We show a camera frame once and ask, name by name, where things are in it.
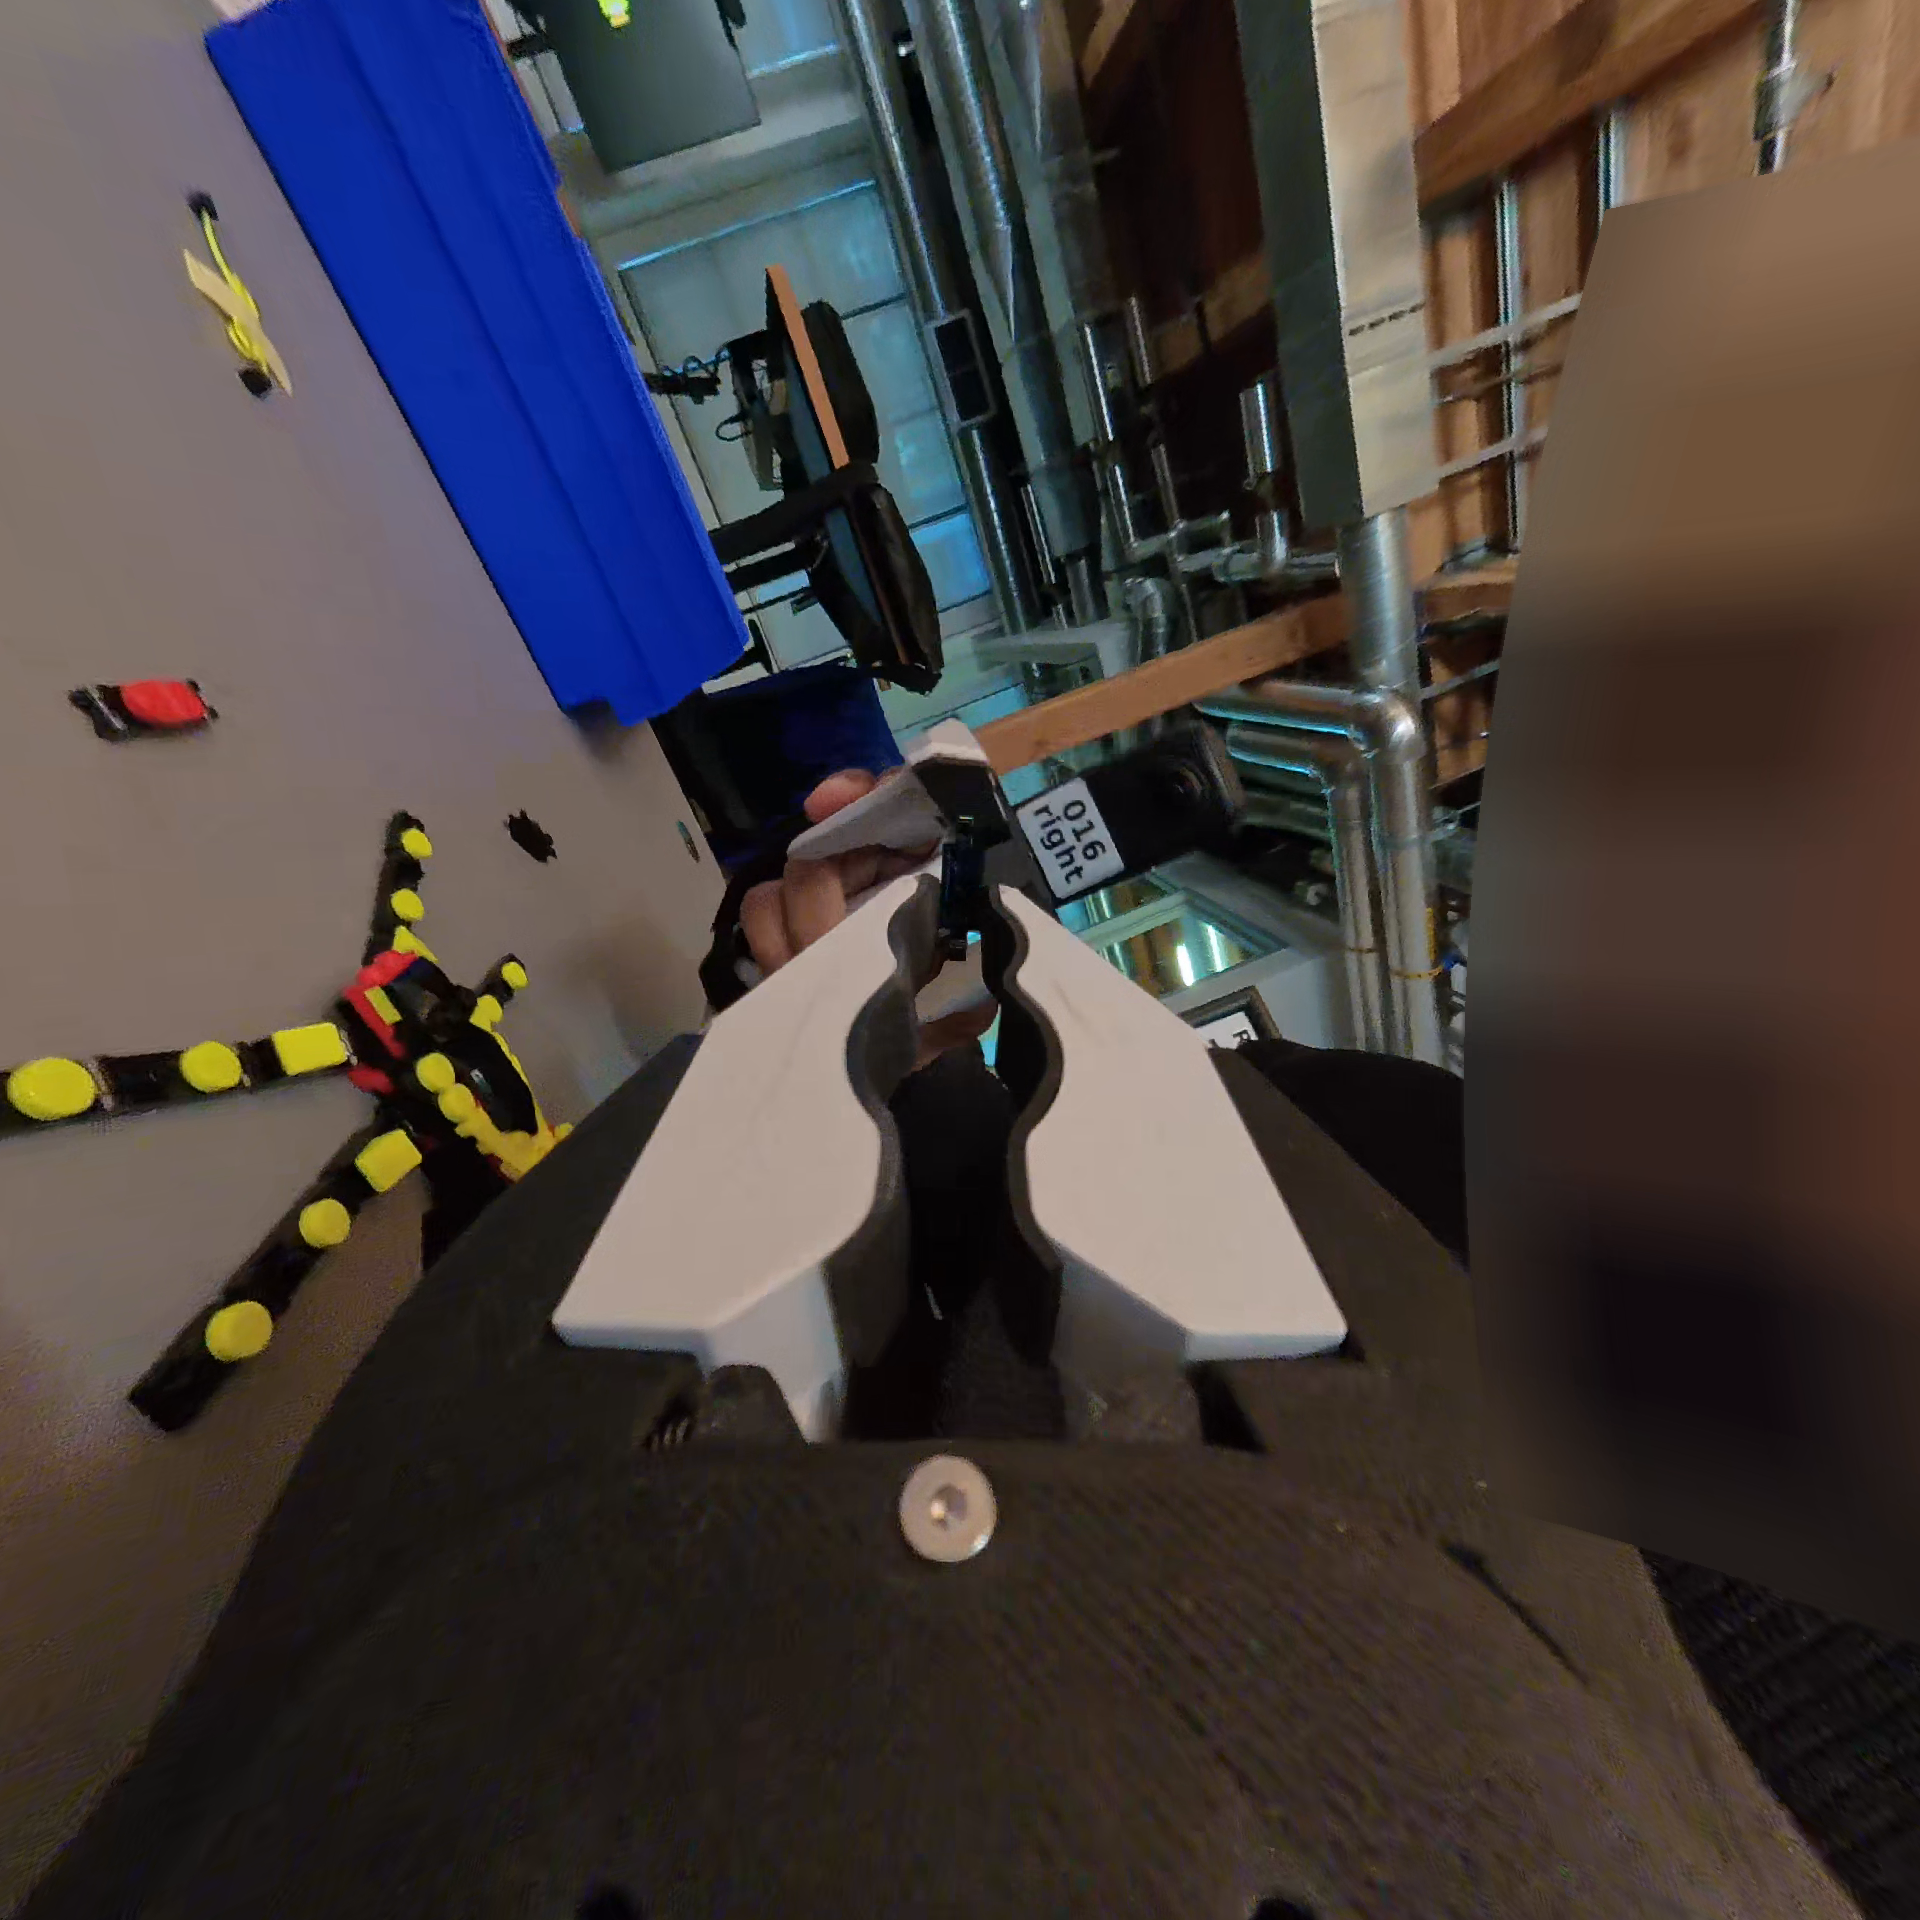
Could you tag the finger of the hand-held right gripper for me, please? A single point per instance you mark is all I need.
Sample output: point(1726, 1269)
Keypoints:
point(948, 746)
point(879, 825)

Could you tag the metal pipework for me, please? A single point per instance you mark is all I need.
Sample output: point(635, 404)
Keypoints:
point(1381, 631)

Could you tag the dark monitor screen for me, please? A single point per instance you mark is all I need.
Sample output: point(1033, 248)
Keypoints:
point(661, 75)

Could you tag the black yellow lego spider model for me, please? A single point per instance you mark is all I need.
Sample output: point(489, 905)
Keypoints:
point(390, 990)

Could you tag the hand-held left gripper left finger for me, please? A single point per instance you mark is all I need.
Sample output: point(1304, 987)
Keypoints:
point(721, 1185)

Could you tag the red black lego subassembly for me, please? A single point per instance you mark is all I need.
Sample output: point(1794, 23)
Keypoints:
point(150, 702)

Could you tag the person's right hand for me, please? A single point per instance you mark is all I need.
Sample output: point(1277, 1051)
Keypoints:
point(802, 922)

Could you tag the wood-edged standing desk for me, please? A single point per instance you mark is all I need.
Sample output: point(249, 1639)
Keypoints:
point(802, 374)

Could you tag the black office chair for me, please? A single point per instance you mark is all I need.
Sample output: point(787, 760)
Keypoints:
point(884, 584)

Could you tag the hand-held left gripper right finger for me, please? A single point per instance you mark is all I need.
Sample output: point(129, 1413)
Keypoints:
point(1171, 1185)

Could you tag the blue plastic bin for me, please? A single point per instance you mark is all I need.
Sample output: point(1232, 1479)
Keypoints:
point(450, 300)

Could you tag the yellow tan lego piece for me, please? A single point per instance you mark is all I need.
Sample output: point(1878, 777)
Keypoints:
point(232, 309)

